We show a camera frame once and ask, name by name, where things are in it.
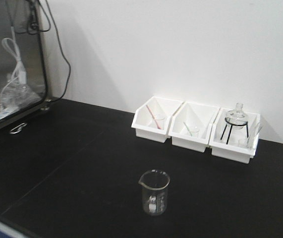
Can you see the left white storage bin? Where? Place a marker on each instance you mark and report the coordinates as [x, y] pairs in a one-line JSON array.
[[145, 126]]

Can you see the white storage bin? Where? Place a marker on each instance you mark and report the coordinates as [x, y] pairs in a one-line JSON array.
[[193, 114], [224, 137], [145, 126]]

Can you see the small beaker in left bin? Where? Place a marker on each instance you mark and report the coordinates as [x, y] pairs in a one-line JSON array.
[[159, 121]]

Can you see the small beaker in bin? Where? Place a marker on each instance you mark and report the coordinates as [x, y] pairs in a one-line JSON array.
[[243, 143], [159, 121], [196, 131]]

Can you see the red stirring rod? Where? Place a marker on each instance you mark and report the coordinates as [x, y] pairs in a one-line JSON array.
[[153, 117]]

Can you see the middle white storage bin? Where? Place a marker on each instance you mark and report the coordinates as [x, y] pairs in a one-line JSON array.
[[193, 114]]

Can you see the small beaker in middle bin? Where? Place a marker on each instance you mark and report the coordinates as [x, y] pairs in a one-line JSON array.
[[196, 131]]

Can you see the glass beaker with markings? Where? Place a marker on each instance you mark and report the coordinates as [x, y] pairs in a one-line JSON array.
[[154, 184]]

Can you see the right white storage bin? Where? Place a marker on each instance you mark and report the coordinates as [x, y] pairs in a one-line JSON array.
[[224, 137]]

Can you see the glass flask bottle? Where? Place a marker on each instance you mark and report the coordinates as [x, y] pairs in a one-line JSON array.
[[237, 116]]

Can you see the small beaker in right bin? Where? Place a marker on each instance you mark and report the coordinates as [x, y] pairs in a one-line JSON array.
[[243, 143]]

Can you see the clear plastic bag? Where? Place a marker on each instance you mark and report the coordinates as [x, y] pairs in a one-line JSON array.
[[15, 94]]

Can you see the metal ring handle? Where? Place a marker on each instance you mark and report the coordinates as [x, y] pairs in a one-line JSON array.
[[17, 129]]

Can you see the black framed glass enclosure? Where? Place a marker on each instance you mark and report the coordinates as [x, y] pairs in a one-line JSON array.
[[22, 26]]

